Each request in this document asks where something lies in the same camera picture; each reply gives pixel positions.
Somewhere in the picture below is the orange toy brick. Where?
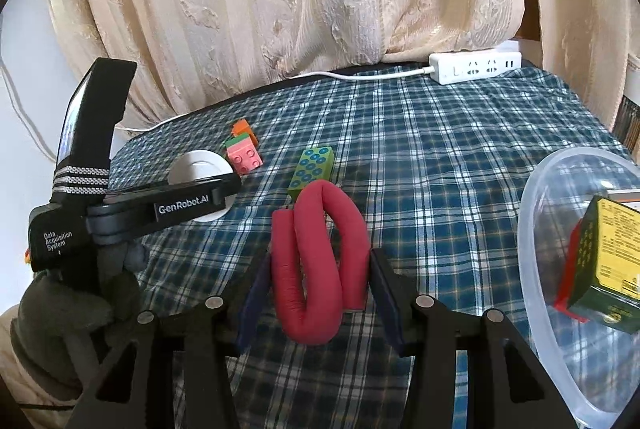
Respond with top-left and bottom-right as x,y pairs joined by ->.
231,118 -> 258,147

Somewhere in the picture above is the red block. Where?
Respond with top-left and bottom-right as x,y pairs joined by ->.
552,219 -> 591,325

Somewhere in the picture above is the white box with barcode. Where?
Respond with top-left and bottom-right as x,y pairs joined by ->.
607,190 -> 640,212

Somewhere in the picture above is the green block with blue dots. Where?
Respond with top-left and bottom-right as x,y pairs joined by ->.
287,145 -> 336,205

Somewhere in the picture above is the white and dark box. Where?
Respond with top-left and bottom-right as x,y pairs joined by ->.
612,94 -> 640,150

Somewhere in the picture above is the clear plastic container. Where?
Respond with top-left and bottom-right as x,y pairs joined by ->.
517,148 -> 640,427

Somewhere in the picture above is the white power strip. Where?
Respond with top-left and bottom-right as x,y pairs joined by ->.
429,50 -> 523,86

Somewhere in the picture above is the pink and green toy brick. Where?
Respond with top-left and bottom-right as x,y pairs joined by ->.
225,132 -> 264,176

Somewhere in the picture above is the pink foam tube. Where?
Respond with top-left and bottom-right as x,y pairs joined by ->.
270,180 -> 371,347

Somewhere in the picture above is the person's left forearm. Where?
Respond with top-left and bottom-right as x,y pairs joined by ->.
0,306 -> 76,410

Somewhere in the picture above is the person's left hand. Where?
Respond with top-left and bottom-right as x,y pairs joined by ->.
10,241 -> 148,402

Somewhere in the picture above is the blue plaid tablecloth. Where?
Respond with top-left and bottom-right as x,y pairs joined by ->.
100,62 -> 640,429

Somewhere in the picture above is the white power cable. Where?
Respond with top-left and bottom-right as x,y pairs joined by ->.
115,65 -> 436,133

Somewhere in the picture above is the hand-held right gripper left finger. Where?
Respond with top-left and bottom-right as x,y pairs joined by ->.
65,254 -> 273,429

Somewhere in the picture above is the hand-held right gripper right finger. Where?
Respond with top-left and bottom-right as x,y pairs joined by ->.
369,248 -> 566,429

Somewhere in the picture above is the white round dish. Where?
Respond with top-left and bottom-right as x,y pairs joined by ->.
167,150 -> 236,223

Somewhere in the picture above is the green and yellow box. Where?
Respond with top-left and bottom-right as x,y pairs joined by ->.
567,194 -> 640,336

